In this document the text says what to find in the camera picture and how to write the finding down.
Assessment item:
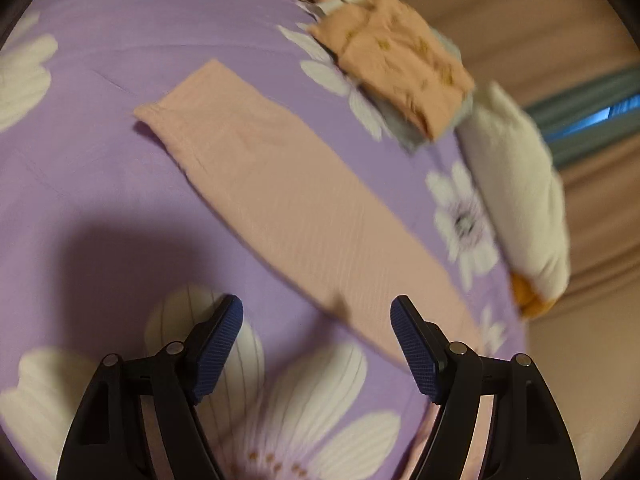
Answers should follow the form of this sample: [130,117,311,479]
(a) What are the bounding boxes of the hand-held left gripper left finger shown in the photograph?
[56,294,245,480]

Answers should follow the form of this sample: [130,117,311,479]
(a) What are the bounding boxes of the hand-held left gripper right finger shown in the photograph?
[390,295,583,480]

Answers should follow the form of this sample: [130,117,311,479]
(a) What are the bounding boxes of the pink striped garment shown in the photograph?
[132,58,496,480]

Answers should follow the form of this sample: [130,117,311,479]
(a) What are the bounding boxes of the white and orange plush toy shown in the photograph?
[457,82,572,319]

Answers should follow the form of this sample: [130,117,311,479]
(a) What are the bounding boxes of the purple floral bedsheet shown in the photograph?
[0,0,531,480]

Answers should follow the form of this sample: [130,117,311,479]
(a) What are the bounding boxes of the grey folded garment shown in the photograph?
[295,0,476,152]

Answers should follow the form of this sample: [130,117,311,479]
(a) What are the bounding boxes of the orange printed folded garment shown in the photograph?
[307,0,476,142]

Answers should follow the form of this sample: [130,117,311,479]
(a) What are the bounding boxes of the beige curtain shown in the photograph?
[380,0,640,480]

